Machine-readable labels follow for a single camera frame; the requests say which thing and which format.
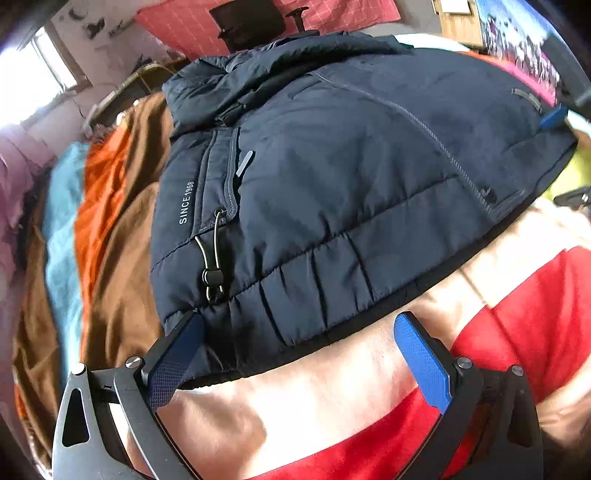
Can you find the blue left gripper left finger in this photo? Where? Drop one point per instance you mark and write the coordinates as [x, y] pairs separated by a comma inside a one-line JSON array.
[[168, 359]]

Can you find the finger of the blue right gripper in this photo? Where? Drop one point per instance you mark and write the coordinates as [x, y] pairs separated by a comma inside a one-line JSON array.
[[555, 118]]

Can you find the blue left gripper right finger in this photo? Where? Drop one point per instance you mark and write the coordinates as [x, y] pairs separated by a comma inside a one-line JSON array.
[[429, 360]]

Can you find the dark navy puffer jacket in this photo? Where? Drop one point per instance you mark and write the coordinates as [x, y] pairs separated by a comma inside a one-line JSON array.
[[317, 184]]

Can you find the red and beige person's clothing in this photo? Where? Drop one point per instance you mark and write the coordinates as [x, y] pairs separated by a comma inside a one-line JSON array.
[[353, 410]]

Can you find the colourful striped bed sheet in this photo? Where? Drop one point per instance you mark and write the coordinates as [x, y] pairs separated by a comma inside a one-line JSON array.
[[87, 296]]

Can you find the light wooden chair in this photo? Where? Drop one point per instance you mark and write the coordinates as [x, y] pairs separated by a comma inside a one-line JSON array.
[[460, 21]]

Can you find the pink hanging garment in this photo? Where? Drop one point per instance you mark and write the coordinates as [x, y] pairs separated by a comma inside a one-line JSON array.
[[22, 159]]

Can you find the black office chair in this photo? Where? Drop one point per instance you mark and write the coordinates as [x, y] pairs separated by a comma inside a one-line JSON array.
[[247, 24]]

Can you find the window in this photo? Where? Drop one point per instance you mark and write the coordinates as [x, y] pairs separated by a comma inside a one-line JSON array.
[[37, 77]]

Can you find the cartoon bicycle wall hanging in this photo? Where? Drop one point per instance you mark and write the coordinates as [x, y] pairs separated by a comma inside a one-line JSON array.
[[514, 31]]

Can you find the pink checked wall cloth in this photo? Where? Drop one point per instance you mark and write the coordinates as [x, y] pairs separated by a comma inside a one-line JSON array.
[[214, 28]]

